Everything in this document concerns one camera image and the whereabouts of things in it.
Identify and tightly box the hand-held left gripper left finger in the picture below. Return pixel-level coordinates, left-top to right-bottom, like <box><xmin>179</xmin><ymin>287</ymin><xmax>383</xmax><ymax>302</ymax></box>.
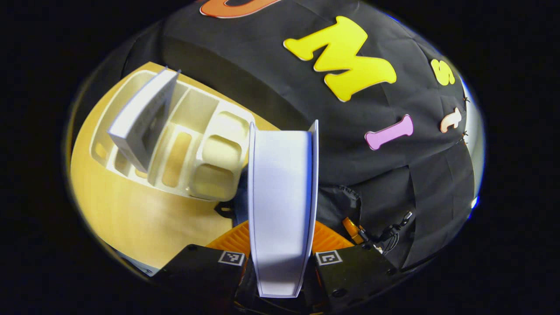
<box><xmin>151</xmin><ymin>220</ymin><xmax>259</xmax><ymax>309</ymax></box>

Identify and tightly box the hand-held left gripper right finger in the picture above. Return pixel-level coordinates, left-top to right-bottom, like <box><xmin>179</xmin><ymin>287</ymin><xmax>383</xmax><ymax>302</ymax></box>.
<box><xmin>301</xmin><ymin>220</ymin><xmax>399</xmax><ymax>312</ymax></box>

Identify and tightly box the plain white book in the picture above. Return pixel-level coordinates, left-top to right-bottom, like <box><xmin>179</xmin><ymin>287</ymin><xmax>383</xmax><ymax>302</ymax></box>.
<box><xmin>247</xmin><ymin>119</ymin><xmax>320</xmax><ymax>299</ymax></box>

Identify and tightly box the white bookshelf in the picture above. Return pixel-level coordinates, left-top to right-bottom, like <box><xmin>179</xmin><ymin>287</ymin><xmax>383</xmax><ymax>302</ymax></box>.
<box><xmin>90</xmin><ymin>68</ymin><xmax>256</xmax><ymax>203</ymax></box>

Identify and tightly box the white book with grey cover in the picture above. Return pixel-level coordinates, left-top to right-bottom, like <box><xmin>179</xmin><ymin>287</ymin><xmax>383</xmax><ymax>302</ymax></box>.
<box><xmin>107</xmin><ymin>68</ymin><xmax>180</xmax><ymax>173</ymax></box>

